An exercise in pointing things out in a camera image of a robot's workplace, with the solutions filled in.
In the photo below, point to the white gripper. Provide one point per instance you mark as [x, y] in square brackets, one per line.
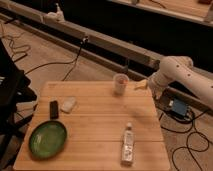
[154, 85]

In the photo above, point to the clear plastic bottle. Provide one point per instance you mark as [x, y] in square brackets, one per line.
[128, 146]

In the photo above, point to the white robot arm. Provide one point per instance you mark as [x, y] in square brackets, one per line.
[179, 69]

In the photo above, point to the clear plastic cup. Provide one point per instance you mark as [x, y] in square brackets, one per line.
[120, 83]

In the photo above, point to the blue power box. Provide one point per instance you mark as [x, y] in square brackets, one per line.
[178, 107]

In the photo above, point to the white soap bar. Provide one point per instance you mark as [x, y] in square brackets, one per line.
[68, 105]

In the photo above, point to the black rectangular block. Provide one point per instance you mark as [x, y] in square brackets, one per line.
[54, 112]

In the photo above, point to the black chair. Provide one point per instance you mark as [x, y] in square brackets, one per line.
[14, 88]

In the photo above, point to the long metal rail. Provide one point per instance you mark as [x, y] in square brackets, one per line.
[117, 31]

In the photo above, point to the white object on rail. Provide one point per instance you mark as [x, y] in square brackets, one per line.
[58, 15]

